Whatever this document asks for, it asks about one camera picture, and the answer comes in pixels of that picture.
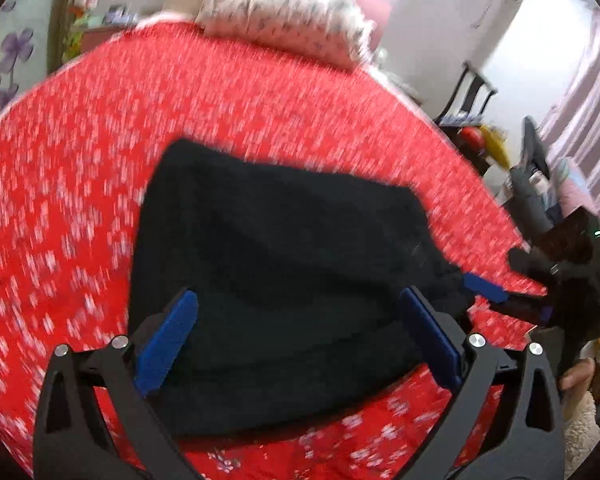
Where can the red floral bedspread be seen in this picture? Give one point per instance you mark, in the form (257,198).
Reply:
(70,185)

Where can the red plush toy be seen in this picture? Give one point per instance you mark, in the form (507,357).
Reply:
(470,136)

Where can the black pants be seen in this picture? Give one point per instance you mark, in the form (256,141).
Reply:
(290,285)

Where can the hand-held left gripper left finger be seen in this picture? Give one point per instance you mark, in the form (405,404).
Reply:
(170,335)

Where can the pink and blue cloth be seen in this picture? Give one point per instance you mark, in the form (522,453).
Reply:
(572,190)

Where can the white fluffy cloth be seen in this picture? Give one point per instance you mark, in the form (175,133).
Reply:
(582,425)

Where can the yellow plush toy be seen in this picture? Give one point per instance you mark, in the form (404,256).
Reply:
(497,145)

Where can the flower print wardrobe doors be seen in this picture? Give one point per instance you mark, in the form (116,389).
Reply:
(15,45)

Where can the pink nightstand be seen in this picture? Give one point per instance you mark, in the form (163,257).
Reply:
(105,37)

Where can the white floral pillow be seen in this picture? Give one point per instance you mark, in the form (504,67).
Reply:
(285,15)

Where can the stack of plush toys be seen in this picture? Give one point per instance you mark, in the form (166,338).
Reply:
(80,5)

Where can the pink curtain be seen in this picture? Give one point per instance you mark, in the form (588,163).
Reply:
(587,110)

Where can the person's right hand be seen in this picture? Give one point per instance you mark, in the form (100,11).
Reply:
(577,375)

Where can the small items on nightstand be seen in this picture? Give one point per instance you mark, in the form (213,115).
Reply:
(117,14)

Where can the dark grey upright object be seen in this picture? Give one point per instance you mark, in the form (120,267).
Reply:
(532,185)

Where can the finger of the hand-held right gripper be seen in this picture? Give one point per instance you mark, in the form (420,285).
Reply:
(527,265)
(485,287)

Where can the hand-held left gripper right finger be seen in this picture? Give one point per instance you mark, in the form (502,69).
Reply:
(432,332)

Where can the black wooden chair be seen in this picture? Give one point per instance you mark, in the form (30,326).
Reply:
(467,90)

